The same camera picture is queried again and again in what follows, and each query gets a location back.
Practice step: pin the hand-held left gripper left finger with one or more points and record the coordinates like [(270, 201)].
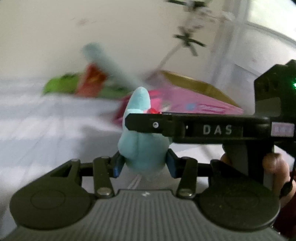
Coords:
[(118, 167)]

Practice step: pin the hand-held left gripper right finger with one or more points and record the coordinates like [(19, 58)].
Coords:
[(171, 165)]

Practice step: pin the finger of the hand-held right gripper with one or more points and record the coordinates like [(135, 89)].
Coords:
[(148, 124)]

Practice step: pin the light blue plush toy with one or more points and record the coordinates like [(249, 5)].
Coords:
[(138, 149)]

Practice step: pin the long green toothpaste box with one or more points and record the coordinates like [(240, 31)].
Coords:
[(60, 84)]

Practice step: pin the person's right hand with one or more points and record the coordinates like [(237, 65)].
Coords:
[(276, 169)]

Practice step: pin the pink cardboard box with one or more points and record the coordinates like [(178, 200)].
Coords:
[(185, 102)]

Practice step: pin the light blue tube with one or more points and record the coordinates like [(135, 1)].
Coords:
[(108, 64)]

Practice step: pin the red snack packet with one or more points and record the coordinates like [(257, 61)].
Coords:
[(91, 80)]

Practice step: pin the striped blue white bedsheet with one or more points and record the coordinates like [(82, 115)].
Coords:
[(46, 129)]

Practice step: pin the person's maroon garment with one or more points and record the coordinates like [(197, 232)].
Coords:
[(288, 220)]

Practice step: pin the white window frame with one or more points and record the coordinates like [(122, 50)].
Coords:
[(231, 46)]

